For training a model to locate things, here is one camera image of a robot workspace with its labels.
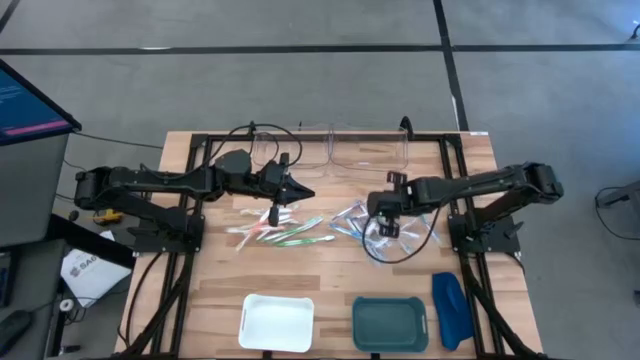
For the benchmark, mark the blue cloth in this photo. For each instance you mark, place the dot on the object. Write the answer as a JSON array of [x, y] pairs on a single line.
[[452, 310]]

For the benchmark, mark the yellow black tool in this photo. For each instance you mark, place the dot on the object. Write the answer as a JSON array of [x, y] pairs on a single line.
[[107, 216]]

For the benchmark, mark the teal plastic bin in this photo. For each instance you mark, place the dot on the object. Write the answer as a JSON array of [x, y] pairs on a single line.
[[390, 325]]

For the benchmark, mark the black keyboard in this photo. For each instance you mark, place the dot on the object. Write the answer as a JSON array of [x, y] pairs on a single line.
[[4, 277]]

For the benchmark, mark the purple toothbrush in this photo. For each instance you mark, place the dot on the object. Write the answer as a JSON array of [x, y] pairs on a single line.
[[410, 234], [347, 210]]

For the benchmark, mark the white tape roll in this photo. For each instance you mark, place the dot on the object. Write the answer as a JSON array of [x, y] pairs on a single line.
[[66, 304]]

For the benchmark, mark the white paper sheet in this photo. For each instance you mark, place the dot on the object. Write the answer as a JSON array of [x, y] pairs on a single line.
[[92, 275]]

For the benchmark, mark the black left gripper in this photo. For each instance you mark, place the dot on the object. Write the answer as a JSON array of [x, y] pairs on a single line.
[[272, 180]]

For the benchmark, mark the large black monitor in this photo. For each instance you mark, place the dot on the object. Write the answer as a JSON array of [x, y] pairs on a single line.
[[30, 107]]

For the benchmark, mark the dark grey desk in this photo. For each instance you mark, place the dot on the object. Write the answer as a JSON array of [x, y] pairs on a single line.
[[30, 200]]

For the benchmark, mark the clear plastic bin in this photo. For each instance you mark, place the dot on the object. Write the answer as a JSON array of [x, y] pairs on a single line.
[[310, 155], [370, 155]]

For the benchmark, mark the black aluminium frame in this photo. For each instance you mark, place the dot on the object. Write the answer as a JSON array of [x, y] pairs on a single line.
[[197, 140]]

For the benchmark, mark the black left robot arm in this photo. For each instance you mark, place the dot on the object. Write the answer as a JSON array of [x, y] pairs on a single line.
[[150, 177]]

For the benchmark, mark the black curved bracket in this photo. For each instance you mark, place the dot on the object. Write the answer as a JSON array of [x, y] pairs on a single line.
[[251, 129], [406, 127]]

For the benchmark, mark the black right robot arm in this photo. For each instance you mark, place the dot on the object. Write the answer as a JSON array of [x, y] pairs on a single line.
[[475, 182]]

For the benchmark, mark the white plastic bin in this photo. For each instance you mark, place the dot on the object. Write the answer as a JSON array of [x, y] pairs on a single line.
[[275, 322]]

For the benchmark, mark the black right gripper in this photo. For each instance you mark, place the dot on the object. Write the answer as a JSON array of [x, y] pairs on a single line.
[[387, 202]]

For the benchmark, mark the black computer mouse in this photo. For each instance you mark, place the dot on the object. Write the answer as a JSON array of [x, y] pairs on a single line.
[[12, 325]]

